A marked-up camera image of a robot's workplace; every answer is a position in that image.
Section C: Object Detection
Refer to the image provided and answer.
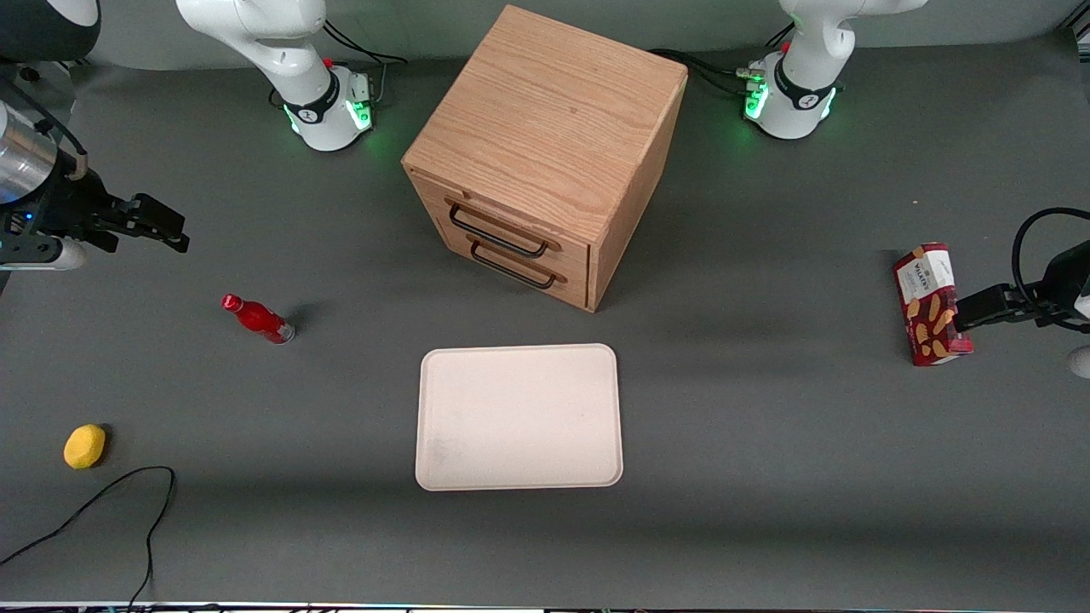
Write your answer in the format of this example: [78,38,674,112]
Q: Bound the black arm base cables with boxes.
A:
[649,24,796,96]
[322,19,409,105]

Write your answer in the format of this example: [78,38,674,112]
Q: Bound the black metal drawer handle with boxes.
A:
[468,239,559,291]
[445,202,552,260]

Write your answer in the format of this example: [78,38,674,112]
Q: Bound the red cookie box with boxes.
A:
[892,242,974,368]

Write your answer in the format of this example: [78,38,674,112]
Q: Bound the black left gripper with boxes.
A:
[953,279,1076,334]

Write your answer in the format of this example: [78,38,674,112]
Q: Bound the oak drawer with handle recess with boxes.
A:
[412,170,592,278]
[434,216,592,312]

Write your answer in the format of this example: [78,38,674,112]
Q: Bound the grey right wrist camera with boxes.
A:
[0,237,89,272]

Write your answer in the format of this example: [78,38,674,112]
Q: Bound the cream plastic tray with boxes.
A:
[414,342,625,493]

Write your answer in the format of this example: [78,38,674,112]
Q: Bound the red bottle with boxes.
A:
[221,293,297,346]

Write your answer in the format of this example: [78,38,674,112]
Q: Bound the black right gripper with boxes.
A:
[0,170,191,255]

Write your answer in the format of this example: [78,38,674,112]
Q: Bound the thin black table cable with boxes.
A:
[0,465,178,610]

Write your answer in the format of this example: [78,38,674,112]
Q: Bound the black looped gripper cable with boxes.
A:
[0,75,89,181]
[1011,207,1090,318]

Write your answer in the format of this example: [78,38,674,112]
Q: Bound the yellow lemon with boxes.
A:
[63,423,108,471]

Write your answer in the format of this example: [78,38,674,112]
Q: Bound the oak wooden drawer cabinet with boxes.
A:
[401,4,689,314]

